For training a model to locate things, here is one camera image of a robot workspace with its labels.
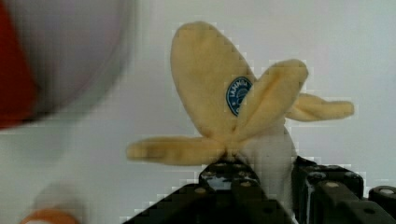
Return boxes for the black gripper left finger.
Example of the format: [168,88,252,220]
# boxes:
[122,160,293,224]

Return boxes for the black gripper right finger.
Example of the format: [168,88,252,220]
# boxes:
[291,157,396,224]

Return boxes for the yellow plush peeled banana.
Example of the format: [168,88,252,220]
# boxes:
[126,21,354,212]

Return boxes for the toy orange slice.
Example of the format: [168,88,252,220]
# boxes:
[20,209,80,224]

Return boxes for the grey round plate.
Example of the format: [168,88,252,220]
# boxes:
[1,0,135,120]

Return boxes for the red ketchup bottle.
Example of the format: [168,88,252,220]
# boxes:
[0,2,37,129]

